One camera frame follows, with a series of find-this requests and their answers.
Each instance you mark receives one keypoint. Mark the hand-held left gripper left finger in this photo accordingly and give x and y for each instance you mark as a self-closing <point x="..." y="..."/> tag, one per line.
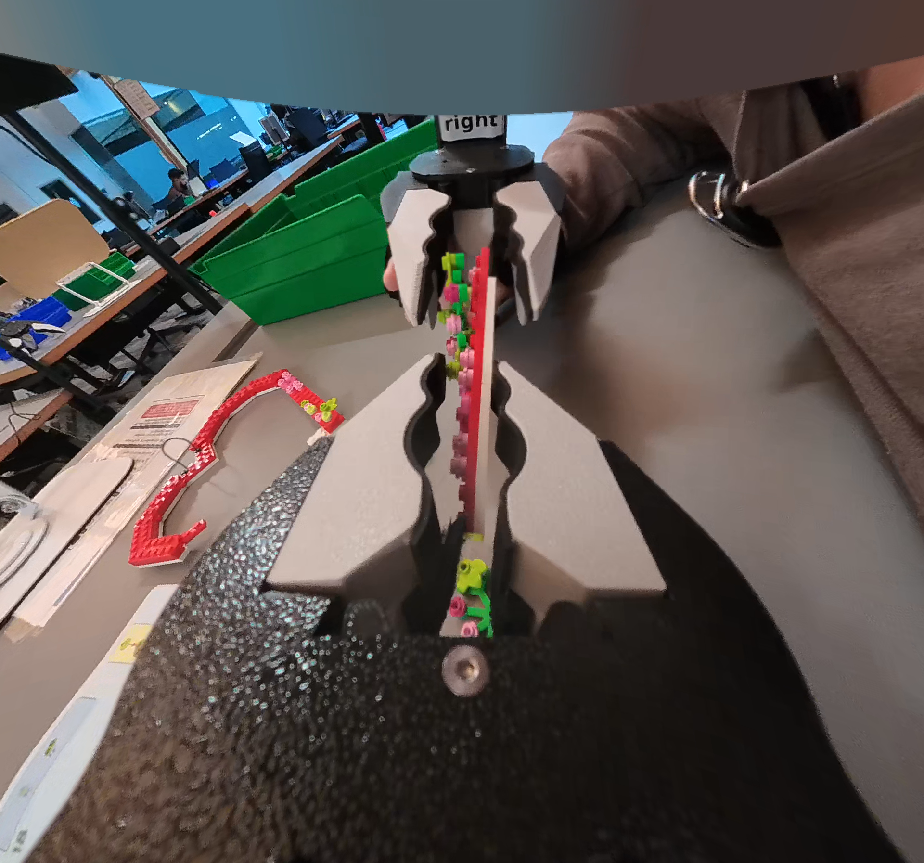
<point x="346" y="516"/>

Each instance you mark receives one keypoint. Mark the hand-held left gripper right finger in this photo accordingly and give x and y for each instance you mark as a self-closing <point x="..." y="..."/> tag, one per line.
<point x="577" y="516"/>

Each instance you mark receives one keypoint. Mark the small green parts bin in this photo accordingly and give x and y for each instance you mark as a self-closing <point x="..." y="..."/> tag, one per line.
<point x="108" y="267"/>

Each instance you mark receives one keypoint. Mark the white instruction booklet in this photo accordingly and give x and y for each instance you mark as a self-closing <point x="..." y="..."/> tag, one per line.
<point x="79" y="718"/>

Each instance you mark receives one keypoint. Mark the person's right hand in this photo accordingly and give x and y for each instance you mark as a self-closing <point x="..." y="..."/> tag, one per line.
<point x="390" y="274"/>

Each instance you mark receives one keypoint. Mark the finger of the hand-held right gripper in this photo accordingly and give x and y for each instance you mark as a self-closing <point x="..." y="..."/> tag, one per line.
<point x="411" y="249"/>
<point x="538" y="242"/>

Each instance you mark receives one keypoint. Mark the white rounded flat panel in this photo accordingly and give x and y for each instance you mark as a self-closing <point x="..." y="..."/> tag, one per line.
<point x="83" y="491"/>

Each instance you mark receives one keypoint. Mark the blue plastic bin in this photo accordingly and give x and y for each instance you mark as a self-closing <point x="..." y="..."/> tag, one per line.
<point x="43" y="311"/>

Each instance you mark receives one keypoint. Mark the green lego flower sprig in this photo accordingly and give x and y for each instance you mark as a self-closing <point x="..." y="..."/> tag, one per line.
<point x="470" y="574"/>

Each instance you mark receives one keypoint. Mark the white lamp base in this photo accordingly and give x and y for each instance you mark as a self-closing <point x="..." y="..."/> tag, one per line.
<point x="18" y="545"/>

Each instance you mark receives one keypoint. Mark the black stand pole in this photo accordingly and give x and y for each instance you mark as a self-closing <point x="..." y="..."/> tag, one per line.
<point x="166" y="265"/>

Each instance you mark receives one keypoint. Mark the red lego heart half flowered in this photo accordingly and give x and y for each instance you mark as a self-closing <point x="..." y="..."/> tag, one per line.
<point x="473" y="444"/>

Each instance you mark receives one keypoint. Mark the beige plywood chair back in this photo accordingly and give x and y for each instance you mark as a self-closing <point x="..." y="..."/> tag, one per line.
<point x="43" y="242"/>

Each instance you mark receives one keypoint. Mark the green plastic bin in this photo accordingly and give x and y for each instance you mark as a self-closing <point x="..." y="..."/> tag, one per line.
<point x="361" y="170"/>
<point x="303" y="267"/>

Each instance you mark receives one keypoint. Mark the long wooden work table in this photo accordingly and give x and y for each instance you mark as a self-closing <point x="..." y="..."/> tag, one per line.
<point x="267" y="188"/>

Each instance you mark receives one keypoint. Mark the printed paper red label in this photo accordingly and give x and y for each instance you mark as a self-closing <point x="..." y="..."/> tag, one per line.
<point x="170" y="412"/>

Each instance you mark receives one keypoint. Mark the red lego heart half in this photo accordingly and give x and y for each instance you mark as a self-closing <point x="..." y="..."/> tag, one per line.
<point x="155" y="552"/>

